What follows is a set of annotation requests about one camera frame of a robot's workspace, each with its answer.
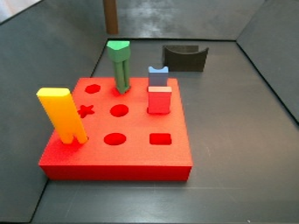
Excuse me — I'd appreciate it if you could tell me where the brown oval wooden peg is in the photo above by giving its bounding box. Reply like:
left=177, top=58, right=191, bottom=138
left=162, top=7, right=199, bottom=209
left=102, top=0, right=117, bottom=35

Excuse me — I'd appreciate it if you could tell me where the red shape sorter board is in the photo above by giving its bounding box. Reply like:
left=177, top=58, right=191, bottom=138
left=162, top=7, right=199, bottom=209
left=38, top=78, right=192, bottom=181

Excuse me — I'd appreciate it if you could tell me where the red rectangular wooden peg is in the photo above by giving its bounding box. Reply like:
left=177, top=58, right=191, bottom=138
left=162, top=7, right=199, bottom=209
left=146, top=87, right=172, bottom=114

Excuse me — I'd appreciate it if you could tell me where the blue wooden peg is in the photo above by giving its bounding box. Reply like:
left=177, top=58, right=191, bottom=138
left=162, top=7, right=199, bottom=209
left=148, top=66, right=168, bottom=87

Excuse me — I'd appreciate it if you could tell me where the black curved holder stand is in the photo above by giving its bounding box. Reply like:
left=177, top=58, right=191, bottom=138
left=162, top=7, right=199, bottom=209
left=162, top=45, right=209, bottom=72

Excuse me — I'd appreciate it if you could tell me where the green wooden peg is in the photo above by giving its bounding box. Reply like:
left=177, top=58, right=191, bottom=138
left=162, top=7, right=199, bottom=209
left=106, top=40, right=130, bottom=94

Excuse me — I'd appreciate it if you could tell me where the yellow wooden peg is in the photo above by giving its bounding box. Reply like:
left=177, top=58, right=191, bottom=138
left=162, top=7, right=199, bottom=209
left=36, top=87, right=88, bottom=144

